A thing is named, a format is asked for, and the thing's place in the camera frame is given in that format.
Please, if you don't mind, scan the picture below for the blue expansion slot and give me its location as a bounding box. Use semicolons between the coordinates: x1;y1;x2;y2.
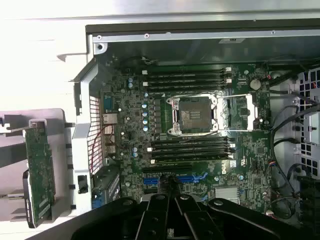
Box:
142;175;201;185

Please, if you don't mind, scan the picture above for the silver finned chipset heatsink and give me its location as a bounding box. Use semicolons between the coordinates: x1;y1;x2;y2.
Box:
214;186;239;205

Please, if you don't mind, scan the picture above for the long black expansion slot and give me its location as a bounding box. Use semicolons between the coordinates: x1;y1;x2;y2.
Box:
141;163;194;171

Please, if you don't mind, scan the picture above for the black RAM slot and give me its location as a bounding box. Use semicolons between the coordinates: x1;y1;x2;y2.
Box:
142;72;232;79
148;155;236;163
142;83;232;91
147;144;236;152
147;150;236;157
148;138;236;146
141;66;232;74
142;77;232;85

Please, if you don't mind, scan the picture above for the green motherboard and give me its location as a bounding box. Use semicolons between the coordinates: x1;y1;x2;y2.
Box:
99;61;275;218

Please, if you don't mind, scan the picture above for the CPU socket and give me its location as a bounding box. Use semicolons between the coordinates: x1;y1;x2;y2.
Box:
166;96;219;136

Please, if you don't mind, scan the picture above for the silver socket cover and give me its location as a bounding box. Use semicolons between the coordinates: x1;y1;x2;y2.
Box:
216;94;260;132

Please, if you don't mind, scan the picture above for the open black PC case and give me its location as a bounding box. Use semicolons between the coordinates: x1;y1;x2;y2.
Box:
69;17;320;240

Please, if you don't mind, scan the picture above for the grey printed parts rack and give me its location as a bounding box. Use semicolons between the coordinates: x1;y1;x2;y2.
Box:
0;107;77;223

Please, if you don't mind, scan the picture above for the perforated metal disk bay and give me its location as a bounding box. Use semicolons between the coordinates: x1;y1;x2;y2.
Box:
289;67;320;176

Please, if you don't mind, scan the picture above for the thin red wire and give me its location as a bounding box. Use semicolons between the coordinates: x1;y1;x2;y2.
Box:
90;124;115;174

